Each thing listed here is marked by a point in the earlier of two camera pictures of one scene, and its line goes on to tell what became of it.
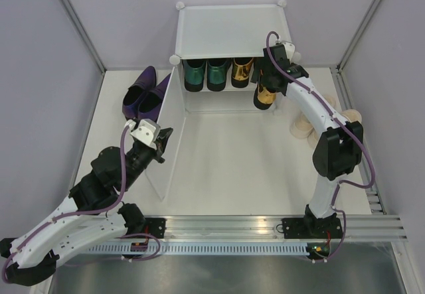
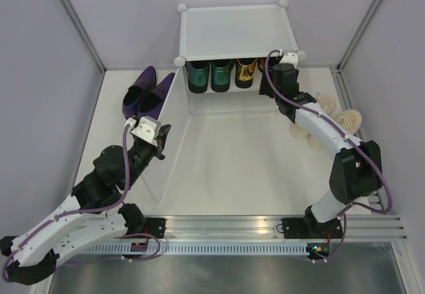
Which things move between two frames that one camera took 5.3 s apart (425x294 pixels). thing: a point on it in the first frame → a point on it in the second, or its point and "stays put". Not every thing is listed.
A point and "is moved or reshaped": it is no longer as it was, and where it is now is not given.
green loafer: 193,73 is moved or reshaped
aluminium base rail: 250,227 stays put
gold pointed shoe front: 263,99 is moved or reshaped
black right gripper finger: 255,70 → 265,87
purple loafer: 131,97 stays put
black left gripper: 162,141 stays put
